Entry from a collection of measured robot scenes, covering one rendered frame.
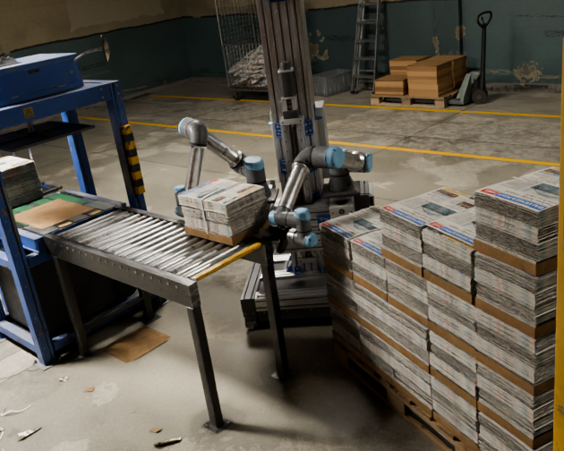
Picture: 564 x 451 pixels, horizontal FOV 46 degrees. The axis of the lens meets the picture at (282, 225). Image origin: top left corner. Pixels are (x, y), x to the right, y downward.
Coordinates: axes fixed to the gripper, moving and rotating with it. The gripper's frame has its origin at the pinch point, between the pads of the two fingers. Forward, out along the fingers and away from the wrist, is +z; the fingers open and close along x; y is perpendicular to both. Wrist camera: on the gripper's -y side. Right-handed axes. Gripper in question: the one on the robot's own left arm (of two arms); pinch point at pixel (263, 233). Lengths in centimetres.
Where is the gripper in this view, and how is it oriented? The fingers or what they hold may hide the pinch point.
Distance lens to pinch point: 351.8
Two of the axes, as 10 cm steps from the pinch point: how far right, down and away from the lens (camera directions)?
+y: -1.3, -9.2, -3.7
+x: -6.7, 3.6, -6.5
